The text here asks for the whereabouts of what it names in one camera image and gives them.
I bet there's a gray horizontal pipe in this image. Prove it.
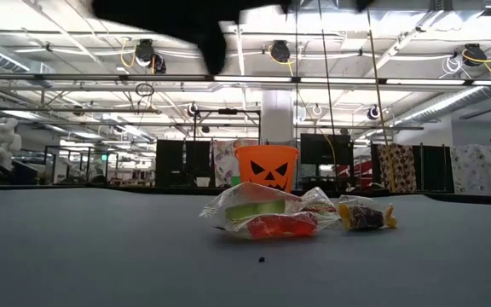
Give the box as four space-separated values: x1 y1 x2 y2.
0 106 162 115

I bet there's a brown patterned cloth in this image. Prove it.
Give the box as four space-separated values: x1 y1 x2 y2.
376 143 418 194

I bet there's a black monitor screen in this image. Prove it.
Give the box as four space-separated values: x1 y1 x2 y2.
299 133 355 166

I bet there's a green candy clear wrapper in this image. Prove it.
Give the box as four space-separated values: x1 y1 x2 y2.
198 182 304 231

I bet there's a black gantry frame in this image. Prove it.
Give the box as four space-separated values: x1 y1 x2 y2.
192 108 263 145

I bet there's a coiled black cable loop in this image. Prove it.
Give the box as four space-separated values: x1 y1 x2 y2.
135 81 156 98

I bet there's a clear red-printed candy wrapper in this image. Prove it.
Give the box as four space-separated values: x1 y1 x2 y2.
299 186 341 217

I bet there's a floral white cloth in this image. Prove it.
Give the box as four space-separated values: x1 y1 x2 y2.
211 138 260 188

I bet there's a hanging black cable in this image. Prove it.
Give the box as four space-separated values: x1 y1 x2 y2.
315 0 337 137

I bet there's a hanging yellow cable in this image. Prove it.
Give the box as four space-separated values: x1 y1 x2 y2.
367 9 396 193

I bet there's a white building column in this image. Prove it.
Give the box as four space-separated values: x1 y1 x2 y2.
261 88 295 147

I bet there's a black metal workstation frame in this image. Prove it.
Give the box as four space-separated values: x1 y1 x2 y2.
43 144 119 185

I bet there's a black partition panel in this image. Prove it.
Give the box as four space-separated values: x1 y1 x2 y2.
415 144 452 194
184 140 211 188
155 139 186 188

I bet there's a white patterned cloth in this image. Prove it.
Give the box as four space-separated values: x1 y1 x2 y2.
449 144 491 197

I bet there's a red candy clear wrapper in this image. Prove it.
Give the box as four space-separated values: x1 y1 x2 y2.
214 211 341 240

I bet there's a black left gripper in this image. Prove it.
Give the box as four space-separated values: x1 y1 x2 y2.
91 0 292 76

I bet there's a red background equipment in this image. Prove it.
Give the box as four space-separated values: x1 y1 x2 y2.
334 158 374 188

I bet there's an orange jack-o-lantern bucket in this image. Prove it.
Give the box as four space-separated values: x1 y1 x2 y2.
234 144 300 193

